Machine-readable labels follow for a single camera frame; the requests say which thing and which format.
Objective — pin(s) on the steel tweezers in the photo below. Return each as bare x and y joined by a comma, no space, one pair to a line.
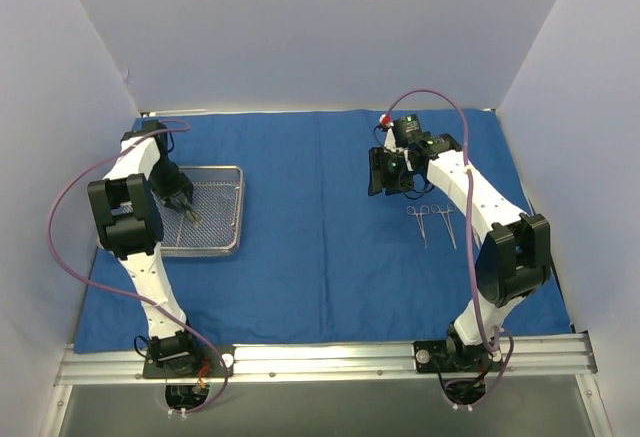
193,218

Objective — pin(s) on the aluminium front rail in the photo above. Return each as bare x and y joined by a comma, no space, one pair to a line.
554,355

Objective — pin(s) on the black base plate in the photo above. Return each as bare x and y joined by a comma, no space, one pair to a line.
449,356
205,364

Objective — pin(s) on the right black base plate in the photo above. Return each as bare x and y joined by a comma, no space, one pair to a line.
449,356

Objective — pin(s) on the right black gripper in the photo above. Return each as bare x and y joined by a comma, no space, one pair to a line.
376,172

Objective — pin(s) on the steel forceps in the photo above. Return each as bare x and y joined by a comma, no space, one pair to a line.
418,214
445,213

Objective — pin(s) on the wire mesh instrument tray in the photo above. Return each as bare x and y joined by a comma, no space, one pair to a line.
218,201

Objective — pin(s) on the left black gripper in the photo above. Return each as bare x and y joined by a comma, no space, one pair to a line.
180,197

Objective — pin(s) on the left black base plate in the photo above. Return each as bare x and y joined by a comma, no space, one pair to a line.
205,364

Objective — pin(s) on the blue surgical wrap cloth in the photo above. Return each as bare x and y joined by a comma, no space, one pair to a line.
319,259

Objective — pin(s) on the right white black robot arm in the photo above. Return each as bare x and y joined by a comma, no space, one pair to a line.
508,249

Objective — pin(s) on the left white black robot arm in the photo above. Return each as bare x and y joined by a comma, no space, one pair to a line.
125,204

